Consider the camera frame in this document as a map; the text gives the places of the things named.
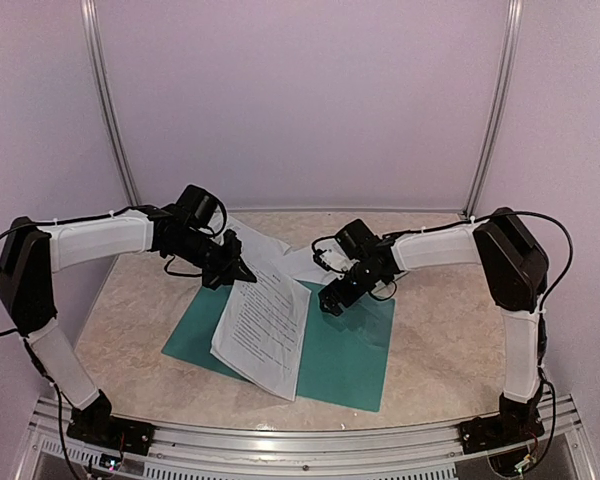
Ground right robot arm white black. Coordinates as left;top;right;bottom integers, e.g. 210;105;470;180
313;207;549;444

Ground right aluminium frame post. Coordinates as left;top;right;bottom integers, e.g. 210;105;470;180
463;0;524;217

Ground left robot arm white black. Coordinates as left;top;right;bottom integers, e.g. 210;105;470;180
0;185;256;445

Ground front aluminium rail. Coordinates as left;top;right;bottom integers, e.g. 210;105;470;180
13;385;599;479

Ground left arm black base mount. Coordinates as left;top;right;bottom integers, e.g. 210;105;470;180
67;390;156;456

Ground paper sheets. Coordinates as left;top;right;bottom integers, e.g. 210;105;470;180
210;261;311;401

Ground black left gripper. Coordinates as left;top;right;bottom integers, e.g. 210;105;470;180
170;229;257;290

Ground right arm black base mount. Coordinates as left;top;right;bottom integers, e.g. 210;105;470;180
458;388;545;454

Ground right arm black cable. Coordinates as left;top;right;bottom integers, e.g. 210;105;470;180
312;212;576;401

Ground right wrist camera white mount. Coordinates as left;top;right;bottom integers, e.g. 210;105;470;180
313;249;353;275

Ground printed paper sheet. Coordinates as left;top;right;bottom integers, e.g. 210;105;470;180
226;216;291;272
278;238;357;285

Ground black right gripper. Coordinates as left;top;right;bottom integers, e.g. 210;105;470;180
319;260;384;315

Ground dark teal folder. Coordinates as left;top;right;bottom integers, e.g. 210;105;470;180
161;282;396;412

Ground aluminium frame post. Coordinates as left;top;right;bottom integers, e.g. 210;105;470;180
80;0;141;206
463;0;524;217

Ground left aluminium frame post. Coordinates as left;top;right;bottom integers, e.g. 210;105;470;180
80;0;141;206

